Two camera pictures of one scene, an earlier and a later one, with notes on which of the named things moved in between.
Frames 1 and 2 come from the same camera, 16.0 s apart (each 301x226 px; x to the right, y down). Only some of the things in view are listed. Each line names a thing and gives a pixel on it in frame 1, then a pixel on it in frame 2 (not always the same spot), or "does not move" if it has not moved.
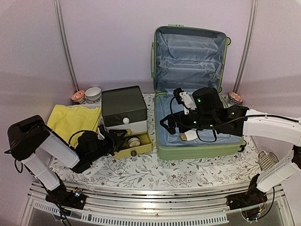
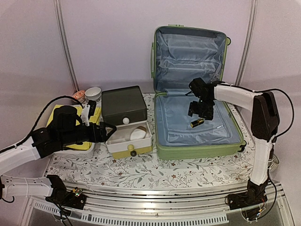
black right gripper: (172, 118) -> (209, 116)
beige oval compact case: (188, 135) -> (137, 133)
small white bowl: (92, 93) does not move
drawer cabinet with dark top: (125, 108) does not move
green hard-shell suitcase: (191, 58) does not move
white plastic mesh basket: (59, 151) -> (80, 149)
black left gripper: (115, 139) -> (102, 137)
